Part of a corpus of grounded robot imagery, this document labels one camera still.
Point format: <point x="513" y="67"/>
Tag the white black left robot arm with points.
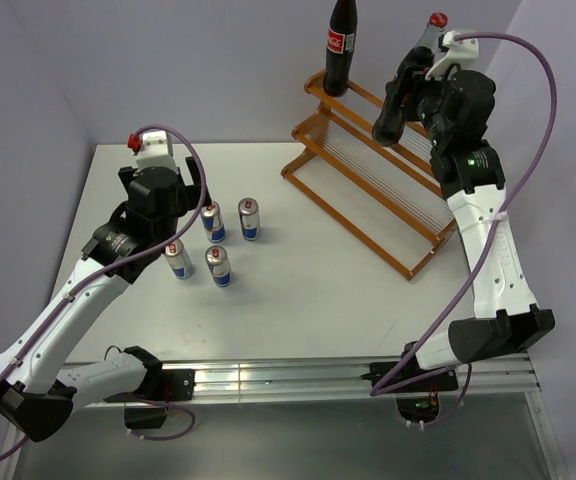
<point x="37" y="393"/>

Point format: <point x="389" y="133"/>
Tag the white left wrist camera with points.
<point x="152" y="149"/>

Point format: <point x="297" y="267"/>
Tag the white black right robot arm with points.
<point x="507" y="318"/>

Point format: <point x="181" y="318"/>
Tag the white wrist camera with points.
<point x="152" y="149"/>
<point x="463" y="53"/>

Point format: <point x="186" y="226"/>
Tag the cola glass bottle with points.
<point x="399" y="107"/>
<point x="340" y="47"/>

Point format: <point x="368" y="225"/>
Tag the aluminium mounting rail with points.
<point x="319" y="379"/>

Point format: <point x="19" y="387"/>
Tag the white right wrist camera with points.
<point x="463" y="53"/>

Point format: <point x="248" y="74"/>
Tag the energy drink can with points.
<point x="178" y="260"/>
<point x="218" y="263"/>
<point x="213" y="222"/>
<point x="249" y="218"/>

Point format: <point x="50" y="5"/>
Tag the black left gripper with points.
<point x="188" y="192"/>

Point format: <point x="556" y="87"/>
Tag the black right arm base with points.
<point x="417" y="392"/>

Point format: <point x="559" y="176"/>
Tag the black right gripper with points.
<point x="398" y="87"/>

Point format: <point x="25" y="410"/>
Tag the orange wooden two-tier shelf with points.
<point x="397" y="178"/>

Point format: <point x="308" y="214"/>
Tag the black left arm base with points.
<point x="147" y="410"/>

